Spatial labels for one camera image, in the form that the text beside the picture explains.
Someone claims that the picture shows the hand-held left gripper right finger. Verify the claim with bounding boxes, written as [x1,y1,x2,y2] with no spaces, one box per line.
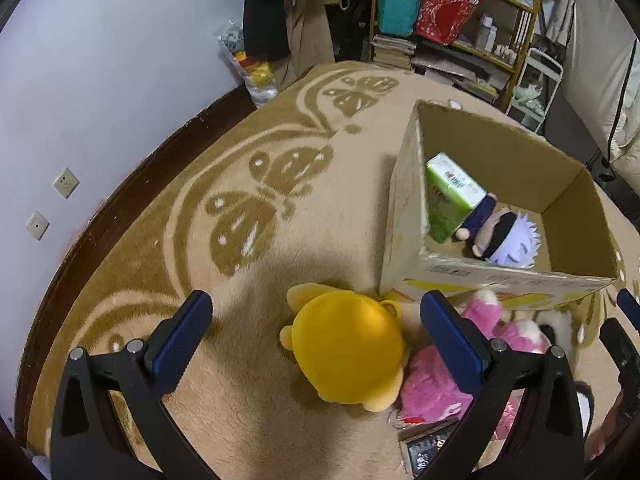
[419,289,587,480]

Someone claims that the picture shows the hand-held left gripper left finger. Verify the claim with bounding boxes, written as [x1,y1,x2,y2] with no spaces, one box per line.
[50,289,216,480]

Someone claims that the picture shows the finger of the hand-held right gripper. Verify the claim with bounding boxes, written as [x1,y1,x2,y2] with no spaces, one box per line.
[616,289,640,332]
[599,317,640,387]

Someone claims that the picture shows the pink plush toy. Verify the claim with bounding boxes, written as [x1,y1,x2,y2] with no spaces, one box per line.
[387,289,551,441]

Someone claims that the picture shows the white fluffy plush toy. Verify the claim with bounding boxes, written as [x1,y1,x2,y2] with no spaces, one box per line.
[535,307,576,356]

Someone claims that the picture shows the yellow plush toy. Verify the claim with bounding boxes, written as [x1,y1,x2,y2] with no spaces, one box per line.
[279,282,407,413]

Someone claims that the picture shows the black snack packet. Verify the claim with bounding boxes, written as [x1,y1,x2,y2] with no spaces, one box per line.
[400,422,461,480]

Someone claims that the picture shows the cardboard box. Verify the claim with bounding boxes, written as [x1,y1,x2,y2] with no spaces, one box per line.
[379,100,618,311]

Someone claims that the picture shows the person's right hand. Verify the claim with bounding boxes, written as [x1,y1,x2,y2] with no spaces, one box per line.
[586,396,622,462]

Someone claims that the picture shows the white-haired plush doll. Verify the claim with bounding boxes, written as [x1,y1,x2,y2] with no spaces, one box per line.
[452,194,543,267]

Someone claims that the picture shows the green tissue pack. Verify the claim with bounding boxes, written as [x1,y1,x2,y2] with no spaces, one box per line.
[425,152,488,245]

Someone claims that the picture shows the dark wooden baseboard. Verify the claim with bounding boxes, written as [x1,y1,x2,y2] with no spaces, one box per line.
[14,87,256,446]

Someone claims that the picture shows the pale green packets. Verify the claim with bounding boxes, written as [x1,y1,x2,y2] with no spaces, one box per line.
[515,82,546,116]

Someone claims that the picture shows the white padded chair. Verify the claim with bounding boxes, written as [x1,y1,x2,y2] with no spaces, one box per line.
[545,0,640,186]

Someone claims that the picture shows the white utility cart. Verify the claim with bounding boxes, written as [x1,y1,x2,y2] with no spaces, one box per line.
[505,47,563,133]

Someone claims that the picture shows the pile of papers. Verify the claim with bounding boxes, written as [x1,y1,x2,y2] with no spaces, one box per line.
[410,42,516,101]

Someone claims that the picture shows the clear plastic bag of toys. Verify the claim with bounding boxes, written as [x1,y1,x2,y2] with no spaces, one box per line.
[217,20,278,108]

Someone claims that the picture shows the wooden shelf rack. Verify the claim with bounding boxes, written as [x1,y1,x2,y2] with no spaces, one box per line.
[370,0,546,116]

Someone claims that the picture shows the stack of books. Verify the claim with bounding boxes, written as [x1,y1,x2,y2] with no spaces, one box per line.
[371,34,417,68]

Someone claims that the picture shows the red patterned bag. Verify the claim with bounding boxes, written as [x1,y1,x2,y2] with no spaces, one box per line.
[415,0,478,47]

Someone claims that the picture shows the beige hanging trousers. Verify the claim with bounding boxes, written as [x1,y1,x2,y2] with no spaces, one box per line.
[282,0,336,83]

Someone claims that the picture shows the teal bag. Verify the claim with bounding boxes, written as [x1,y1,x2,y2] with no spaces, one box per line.
[376,0,425,37]

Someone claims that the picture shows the black hanging garment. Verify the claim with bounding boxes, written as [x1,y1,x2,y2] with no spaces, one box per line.
[325,0,376,61]

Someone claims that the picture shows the white wall socket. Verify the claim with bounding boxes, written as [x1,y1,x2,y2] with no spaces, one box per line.
[53,166,81,200]
[26,211,51,241]

